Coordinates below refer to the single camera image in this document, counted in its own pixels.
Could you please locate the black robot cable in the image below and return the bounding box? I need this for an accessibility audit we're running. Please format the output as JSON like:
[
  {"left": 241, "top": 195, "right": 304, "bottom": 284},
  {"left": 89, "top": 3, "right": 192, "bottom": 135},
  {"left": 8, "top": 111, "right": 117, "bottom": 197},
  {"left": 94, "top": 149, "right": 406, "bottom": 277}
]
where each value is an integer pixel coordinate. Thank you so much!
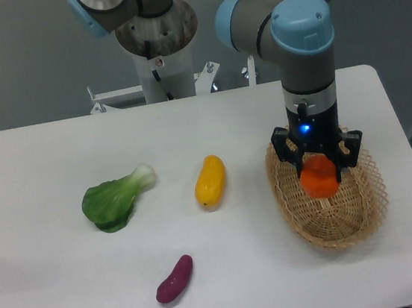
[{"left": 143, "top": 37, "right": 176, "bottom": 104}]

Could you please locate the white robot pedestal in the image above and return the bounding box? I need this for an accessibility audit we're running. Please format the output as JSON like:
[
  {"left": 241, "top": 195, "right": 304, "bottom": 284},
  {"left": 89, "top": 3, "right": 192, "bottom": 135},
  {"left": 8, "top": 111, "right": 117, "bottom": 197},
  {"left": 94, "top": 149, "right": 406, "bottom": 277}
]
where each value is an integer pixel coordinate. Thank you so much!
[{"left": 131, "top": 45, "right": 196, "bottom": 104}]

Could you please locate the green bok choy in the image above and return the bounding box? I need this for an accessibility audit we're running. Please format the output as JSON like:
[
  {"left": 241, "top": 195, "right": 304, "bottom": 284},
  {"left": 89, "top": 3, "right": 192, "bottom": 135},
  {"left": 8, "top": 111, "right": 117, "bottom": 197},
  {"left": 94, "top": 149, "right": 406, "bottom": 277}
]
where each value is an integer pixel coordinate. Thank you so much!
[{"left": 81, "top": 163, "right": 156, "bottom": 233}]

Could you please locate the orange fruit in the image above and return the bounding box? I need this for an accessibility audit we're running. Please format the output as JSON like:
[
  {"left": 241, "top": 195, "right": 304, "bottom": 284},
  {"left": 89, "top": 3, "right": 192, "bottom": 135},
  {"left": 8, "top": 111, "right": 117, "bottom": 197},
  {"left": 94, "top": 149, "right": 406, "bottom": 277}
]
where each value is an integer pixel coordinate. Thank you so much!
[{"left": 299, "top": 154, "right": 340, "bottom": 198}]

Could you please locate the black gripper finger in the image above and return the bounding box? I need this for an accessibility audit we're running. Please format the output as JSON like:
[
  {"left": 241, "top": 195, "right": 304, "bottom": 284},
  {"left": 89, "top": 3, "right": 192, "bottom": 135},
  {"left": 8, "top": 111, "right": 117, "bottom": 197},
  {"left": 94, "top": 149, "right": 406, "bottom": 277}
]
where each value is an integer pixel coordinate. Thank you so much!
[
  {"left": 270, "top": 127, "right": 305, "bottom": 179},
  {"left": 333, "top": 130, "right": 363, "bottom": 183}
]

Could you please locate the white mounting bracket frame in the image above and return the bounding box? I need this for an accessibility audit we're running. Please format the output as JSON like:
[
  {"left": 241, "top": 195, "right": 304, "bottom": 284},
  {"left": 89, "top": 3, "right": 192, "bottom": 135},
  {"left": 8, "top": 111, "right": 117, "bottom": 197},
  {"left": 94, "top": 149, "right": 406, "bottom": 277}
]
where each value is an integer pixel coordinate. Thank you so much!
[{"left": 87, "top": 55, "right": 260, "bottom": 115}]

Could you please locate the yellow mango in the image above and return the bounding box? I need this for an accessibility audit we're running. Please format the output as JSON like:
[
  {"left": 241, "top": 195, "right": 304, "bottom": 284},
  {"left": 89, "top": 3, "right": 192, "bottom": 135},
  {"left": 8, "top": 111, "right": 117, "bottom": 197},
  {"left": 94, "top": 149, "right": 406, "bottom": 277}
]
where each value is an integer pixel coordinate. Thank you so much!
[{"left": 194, "top": 154, "right": 227, "bottom": 210}]

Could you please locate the purple sweet potato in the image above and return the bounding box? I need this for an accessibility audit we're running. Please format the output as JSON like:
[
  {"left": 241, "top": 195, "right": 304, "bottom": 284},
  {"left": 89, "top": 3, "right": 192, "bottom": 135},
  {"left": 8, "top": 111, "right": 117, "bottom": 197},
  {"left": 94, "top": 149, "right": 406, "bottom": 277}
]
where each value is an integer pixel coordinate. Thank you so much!
[{"left": 156, "top": 254, "right": 193, "bottom": 304}]

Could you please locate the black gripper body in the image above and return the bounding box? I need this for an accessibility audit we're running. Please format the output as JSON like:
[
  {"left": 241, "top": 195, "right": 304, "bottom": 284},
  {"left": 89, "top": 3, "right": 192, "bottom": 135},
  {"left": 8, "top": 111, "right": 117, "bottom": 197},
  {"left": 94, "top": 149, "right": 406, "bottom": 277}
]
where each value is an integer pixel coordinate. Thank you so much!
[{"left": 287, "top": 103, "right": 340, "bottom": 153}]

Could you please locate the woven wicker basket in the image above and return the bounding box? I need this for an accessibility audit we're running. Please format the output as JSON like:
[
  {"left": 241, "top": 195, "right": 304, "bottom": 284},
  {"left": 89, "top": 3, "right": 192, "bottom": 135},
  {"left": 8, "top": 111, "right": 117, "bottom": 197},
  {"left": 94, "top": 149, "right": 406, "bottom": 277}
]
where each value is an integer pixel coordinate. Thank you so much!
[{"left": 265, "top": 145, "right": 389, "bottom": 249}]

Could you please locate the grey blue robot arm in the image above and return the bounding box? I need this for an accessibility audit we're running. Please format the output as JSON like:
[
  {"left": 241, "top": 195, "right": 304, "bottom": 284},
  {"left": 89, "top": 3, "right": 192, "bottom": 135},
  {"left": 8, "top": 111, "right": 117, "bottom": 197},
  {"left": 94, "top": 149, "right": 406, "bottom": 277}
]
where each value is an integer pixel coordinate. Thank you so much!
[{"left": 68, "top": 0, "right": 363, "bottom": 179}]

